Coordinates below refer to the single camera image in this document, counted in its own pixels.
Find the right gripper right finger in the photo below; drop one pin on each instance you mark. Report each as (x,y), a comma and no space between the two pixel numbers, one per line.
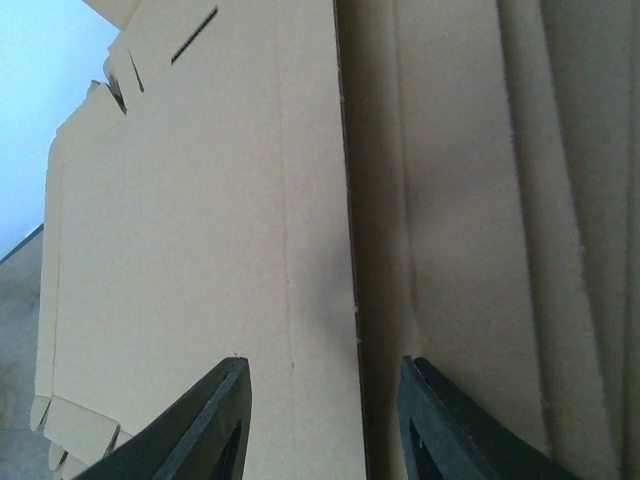
(446,435)

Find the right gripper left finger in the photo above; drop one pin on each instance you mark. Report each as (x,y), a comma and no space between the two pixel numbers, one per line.
(202,435)

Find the cardboard box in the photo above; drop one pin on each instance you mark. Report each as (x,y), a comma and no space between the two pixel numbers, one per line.
(197,209)

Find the stack of flat cardboard sheets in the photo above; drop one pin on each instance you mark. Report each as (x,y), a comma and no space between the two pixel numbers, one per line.
(493,212)

